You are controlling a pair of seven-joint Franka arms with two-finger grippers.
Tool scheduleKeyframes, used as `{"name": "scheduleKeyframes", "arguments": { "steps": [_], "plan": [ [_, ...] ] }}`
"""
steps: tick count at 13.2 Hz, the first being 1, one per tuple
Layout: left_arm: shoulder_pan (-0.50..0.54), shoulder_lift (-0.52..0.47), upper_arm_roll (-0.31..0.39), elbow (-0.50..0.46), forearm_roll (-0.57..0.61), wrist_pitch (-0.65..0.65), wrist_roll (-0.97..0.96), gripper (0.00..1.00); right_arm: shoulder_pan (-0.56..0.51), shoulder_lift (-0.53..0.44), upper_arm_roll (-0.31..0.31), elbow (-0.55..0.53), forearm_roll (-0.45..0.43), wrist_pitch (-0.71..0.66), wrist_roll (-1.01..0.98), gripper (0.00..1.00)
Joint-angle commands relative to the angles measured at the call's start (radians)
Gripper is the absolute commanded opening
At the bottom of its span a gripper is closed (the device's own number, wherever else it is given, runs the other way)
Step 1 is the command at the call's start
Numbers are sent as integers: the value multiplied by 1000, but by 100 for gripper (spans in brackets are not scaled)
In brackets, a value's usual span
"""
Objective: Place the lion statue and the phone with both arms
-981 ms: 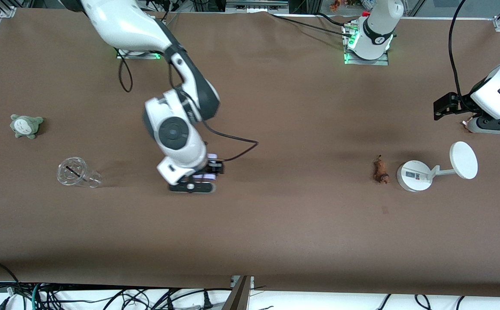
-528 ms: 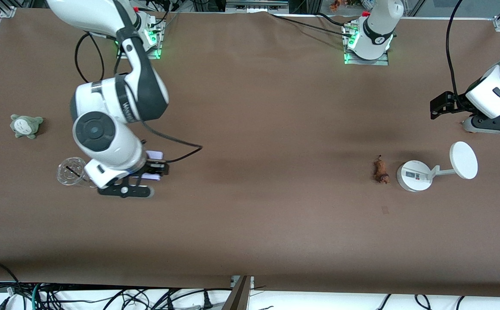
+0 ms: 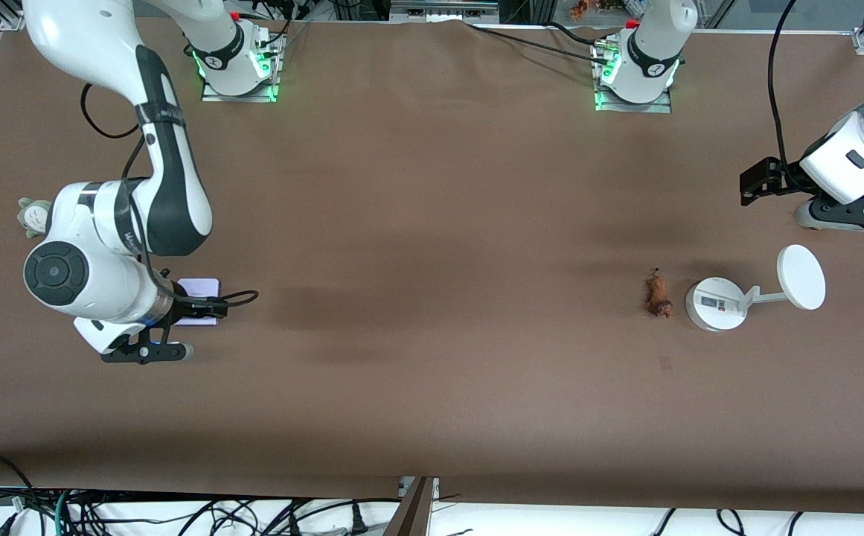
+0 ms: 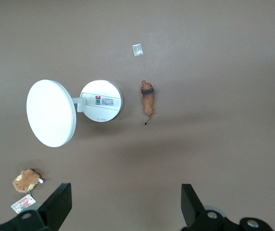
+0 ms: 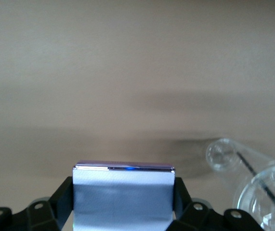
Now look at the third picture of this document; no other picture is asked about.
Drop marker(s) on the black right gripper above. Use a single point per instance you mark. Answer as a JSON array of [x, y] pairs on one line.
[[181, 304]]

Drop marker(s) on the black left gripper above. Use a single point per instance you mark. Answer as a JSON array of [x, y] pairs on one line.
[[780, 178]]

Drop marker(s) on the brown lion statue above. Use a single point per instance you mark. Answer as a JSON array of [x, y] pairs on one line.
[[658, 296]]

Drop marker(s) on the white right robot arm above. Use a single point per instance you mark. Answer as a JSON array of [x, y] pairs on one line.
[[104, 238]]

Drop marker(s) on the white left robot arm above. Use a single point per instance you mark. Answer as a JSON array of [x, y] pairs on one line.
[[655, 45]]

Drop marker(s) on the white desk lamp with disc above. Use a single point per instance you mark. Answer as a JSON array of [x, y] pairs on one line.
[[718, 304]]

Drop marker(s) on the grey plush toy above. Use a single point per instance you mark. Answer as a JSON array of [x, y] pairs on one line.
[[32, 214]]

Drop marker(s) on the orange flower decoration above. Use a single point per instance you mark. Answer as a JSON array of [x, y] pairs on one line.
[[579, 9]]

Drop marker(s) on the brown paper table cover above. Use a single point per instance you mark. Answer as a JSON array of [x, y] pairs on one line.
[[432, 186]]

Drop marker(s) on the metal table leg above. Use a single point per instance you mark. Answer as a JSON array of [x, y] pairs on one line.
[[411, 510]]

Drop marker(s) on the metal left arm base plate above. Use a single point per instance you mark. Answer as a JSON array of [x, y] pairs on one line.
[[632, 107]]

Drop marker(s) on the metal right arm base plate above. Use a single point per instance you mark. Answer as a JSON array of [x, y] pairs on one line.
[[242, 95]]

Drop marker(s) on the aluminium frame bar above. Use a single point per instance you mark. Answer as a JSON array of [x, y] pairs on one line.
[[444, 9]]

